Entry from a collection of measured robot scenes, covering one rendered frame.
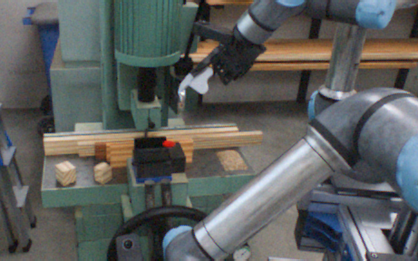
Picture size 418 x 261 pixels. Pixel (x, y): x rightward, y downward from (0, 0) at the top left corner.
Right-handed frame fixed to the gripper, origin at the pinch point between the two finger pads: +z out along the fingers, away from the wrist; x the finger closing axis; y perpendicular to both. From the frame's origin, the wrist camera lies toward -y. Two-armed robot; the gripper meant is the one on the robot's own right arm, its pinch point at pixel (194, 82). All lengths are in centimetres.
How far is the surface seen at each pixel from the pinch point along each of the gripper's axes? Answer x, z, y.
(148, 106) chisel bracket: -2.7, 15.8, -4.8
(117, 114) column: 6.5, 38.7, -14.8
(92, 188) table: -23.1, 30.7, 4.3
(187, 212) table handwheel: -19.1, 10.9, 24.2
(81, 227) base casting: -26, 43, 10
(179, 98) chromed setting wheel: 13.9, 19.0, -4.0
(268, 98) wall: 261, 143, -7
